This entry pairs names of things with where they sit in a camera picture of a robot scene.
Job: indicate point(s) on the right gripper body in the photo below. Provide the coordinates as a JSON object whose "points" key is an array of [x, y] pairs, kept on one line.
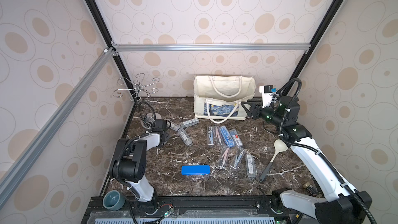
{"points": [[256, 109]]}

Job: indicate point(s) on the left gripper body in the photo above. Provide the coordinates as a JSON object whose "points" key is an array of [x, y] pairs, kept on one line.
{"points": [[167, 136]]}

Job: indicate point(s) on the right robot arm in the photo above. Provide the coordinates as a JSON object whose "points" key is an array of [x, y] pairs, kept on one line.
{"points": [[342, 203]]}

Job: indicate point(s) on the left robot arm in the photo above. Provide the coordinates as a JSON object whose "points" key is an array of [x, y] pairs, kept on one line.
{"points": [[128, 165]]}

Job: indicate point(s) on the blue compass clear case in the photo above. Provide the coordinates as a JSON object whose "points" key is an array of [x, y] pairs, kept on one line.
{"points": [[226, 136]]}

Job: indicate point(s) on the cream canvas tote bag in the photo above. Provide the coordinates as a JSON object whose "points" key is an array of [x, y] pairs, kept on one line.
{"points": [[219, 98]]}

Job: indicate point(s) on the pink compass case upper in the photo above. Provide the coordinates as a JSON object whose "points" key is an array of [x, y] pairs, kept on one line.
{"points": [[217, 134]]}

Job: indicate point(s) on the light blue compass case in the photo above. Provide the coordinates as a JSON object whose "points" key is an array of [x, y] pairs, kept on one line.
{"points": [[210, 136]]}

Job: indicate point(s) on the clear compass case right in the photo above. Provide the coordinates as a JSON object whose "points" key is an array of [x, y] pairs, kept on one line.
{"points": [[251, 167]]}

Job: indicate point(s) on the pink compass clear case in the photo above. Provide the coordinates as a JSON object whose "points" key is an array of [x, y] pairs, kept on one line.
{"points": [[222, 162]]}

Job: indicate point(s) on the blue compass case flat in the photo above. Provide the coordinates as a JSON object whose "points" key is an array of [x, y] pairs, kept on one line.
{"points": [[195, 170]]}

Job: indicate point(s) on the clear case near rack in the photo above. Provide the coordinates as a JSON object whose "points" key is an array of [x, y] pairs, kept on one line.
{"points": [[175, 127]]}

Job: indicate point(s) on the gold label clear case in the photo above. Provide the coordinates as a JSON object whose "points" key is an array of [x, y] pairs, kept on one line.
{"points": [[185, 137]]}

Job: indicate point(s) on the red label clear case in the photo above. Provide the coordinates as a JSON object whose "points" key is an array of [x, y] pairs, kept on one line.
{"points": [[236, 138]]}

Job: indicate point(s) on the long barcode clear case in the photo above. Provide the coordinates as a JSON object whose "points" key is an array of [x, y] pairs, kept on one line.
{"points": [[189, 123]]}

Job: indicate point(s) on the silver aluminium crossbar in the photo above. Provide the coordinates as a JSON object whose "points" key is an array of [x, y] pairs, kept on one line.
{"points": [[212, 47]]}

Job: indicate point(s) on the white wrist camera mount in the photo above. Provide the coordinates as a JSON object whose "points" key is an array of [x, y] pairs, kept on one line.
{"points": [[266, 95]]}

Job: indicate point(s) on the chrome wire cup rack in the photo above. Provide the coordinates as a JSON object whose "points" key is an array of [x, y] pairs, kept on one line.
{"points": [[141, 93]]}

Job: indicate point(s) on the silver aluminium left rail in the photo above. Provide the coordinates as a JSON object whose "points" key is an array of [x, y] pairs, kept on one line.
{"points": [[30, 155]]}

